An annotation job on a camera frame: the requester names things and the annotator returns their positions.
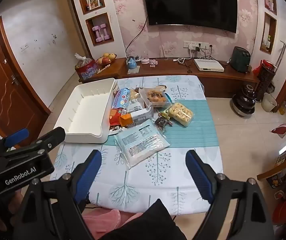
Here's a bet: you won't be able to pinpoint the mop pole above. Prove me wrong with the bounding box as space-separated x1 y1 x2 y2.
276 31 286 68

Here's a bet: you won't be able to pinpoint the black television cable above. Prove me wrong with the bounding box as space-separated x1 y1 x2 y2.
125 17 148 58

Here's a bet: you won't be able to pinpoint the brown white chocolate packet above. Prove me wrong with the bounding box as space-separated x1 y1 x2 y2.
108 125 129 136

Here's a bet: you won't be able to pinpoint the blue biscuit pack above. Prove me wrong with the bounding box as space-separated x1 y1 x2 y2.
109 88 133 127

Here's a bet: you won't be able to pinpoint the dark green air fryer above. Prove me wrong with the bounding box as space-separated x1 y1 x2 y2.
230 46 251 73

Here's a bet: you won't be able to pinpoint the red patterned gift bag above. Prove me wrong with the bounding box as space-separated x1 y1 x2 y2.
253 59 279 103

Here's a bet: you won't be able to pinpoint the leaf print tablecloth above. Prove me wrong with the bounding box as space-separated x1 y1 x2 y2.
50 75 224 216

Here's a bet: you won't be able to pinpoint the white packet with red edge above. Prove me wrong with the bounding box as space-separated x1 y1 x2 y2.
119 107 155 126

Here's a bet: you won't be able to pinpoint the person's pink trousers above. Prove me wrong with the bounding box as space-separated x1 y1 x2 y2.
82 209 143 240

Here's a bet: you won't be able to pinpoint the pink dumbbell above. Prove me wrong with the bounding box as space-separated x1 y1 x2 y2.
99 24 112 40
92 26 103 43

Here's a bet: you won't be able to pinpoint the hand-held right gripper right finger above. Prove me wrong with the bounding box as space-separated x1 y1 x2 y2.
185 149 275 240

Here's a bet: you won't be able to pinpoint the blue snow globe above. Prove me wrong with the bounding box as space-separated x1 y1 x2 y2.
126 56 137 69

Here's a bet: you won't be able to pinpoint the teal striped table mat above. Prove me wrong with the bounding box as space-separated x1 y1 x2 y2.
107 99 219 148

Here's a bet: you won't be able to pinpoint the white bucket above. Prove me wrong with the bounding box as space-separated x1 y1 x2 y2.
261 92 277 113

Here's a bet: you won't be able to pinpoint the bowl of fruit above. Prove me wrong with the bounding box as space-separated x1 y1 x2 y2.
95 52 117 66

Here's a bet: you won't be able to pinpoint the wooden door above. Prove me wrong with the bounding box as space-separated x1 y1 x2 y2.
0 16 50 140

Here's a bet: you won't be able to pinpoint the white wall shelf column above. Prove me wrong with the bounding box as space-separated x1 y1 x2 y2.
69 0 127 60

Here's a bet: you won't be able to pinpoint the white set-top box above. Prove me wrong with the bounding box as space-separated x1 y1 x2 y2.
193 58 225 72

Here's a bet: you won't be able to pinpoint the white plastic storage box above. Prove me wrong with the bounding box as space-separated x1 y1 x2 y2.
53 78 116 144

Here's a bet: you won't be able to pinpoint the wooden television cabinet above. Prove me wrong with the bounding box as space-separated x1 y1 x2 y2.
79 57 260 98

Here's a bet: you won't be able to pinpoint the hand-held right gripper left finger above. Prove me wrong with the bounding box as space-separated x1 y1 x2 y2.
13 149 102 240

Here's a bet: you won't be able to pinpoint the dark candy wrappers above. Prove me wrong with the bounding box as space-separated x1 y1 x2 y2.
154 116 173 131

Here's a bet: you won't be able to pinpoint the dark round urn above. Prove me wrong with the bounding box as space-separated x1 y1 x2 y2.
232 84 256 117

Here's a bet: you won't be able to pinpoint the wall outlet strip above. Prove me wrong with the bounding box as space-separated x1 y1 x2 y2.
183 41 212 51

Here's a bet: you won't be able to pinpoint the black cloth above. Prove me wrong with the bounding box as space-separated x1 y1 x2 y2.
100 200 186 240

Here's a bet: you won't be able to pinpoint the red snack box in bag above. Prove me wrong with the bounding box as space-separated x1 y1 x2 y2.
74 53 98 80

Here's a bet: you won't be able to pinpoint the yellow puff snack bag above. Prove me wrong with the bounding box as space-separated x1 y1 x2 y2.
167 102 195 127

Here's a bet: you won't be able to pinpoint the photo frame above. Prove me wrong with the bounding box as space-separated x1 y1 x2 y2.
86 0 100 11

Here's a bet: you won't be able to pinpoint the clear cookie container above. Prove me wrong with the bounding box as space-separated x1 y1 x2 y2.
139 86 173 108

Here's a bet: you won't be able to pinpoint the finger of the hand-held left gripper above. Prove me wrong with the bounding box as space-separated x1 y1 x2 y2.
7 127 66 159
0 128 30 153

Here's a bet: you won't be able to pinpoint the large pale blue packet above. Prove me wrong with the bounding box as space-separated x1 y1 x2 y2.
115 119 171 169

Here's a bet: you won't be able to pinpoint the black television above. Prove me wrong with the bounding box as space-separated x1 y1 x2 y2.
141 0 238 33

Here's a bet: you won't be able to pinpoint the black power cables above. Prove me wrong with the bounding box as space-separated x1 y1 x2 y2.
187 44 217 74

